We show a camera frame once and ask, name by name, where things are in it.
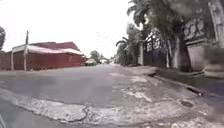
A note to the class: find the tree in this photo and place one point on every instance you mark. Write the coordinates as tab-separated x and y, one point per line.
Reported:
95	55
1	36

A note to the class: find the vehicle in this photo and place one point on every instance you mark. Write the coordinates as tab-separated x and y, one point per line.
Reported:
90	62

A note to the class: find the grey asphalt road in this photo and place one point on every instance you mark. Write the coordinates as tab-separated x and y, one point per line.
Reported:
83	86

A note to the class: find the row of palm trees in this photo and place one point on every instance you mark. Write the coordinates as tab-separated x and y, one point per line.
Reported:
146	30

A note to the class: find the red building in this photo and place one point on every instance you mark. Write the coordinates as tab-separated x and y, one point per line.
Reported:
50	56

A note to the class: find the manhole cover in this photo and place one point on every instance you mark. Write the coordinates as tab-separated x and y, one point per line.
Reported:
186	104

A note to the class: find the grey concrete pavement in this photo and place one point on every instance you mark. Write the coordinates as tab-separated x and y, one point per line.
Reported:
196	81

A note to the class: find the wooden utility pole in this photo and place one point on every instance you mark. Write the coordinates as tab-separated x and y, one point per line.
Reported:
25	50

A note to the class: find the ornate metal gate wall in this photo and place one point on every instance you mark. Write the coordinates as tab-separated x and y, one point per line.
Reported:
196	36

